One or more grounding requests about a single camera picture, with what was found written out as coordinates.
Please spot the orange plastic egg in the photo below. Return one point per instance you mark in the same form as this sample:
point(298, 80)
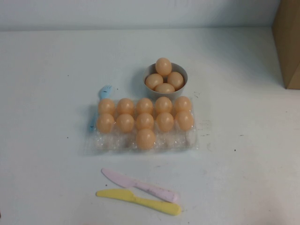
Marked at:
point(125, 106)
point(183, 104)
point(145, 139)
point(163, 66)
point(165, 122)
point(144, 121)
point(144, 106)
point(125, 123)
point(106, 106)
point(163, 105)
point(154, 81)
point(105, 123)
point(164, 88)
point(175, 80)
point(184, 121)

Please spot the clear plastic egg tray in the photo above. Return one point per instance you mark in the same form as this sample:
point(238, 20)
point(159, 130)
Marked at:
point(112, 143)

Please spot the brown cardboard box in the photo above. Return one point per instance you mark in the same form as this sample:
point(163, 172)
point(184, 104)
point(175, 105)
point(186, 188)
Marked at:
point(288, 47)

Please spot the grey round bowl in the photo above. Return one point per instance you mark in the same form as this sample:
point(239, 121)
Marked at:
point(164, 95)

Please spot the light blue plastic fork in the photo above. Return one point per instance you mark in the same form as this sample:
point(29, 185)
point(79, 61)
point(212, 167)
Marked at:
point(105, 93)

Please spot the pink plastic knife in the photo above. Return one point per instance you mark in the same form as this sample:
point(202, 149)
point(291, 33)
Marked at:
point(131, 181)

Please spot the yellow plastic knife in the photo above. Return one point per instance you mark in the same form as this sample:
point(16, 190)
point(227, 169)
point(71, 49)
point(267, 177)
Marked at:
point(122, 195)

